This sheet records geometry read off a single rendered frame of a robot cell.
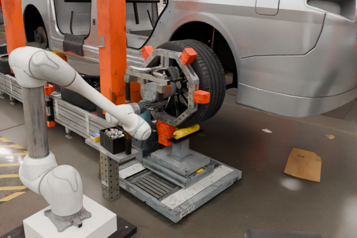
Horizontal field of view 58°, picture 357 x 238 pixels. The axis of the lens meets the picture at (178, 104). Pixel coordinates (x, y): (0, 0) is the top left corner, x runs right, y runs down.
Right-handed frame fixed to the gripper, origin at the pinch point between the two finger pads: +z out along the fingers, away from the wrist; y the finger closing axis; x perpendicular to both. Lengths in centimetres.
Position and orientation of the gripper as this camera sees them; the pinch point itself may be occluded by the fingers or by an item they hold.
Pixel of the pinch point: (160, 102)
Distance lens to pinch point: 212.4
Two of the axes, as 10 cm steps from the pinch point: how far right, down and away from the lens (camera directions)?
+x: 0.3, -9.5, -3.2
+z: 6.8, -2.2, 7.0
